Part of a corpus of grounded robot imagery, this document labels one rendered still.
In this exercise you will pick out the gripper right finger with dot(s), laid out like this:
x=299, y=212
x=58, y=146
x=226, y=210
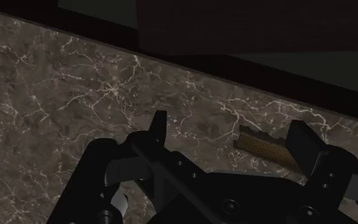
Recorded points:
x=312, y=149

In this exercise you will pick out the yellow corn cob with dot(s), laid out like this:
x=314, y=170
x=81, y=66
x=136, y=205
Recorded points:
x=260, y=148

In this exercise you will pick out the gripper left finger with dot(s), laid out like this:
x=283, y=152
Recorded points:
x=95, y=173

